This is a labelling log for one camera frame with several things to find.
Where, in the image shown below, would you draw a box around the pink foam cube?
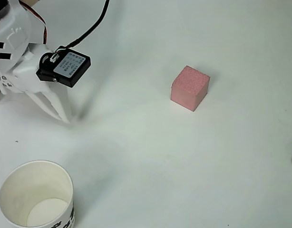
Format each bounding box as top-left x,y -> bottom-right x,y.
170,66 -> 211,112

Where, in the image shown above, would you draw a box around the black camera box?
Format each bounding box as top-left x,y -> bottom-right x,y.
36,46 -> 92,88

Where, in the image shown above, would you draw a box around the black camera cable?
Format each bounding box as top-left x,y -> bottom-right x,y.
56,0 -> 111,52

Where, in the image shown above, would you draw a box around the white paper cup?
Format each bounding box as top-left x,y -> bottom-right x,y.
0,160 -> 76,228

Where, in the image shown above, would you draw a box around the red black servo wires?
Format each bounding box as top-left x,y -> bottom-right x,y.
19,0 -> 48,46

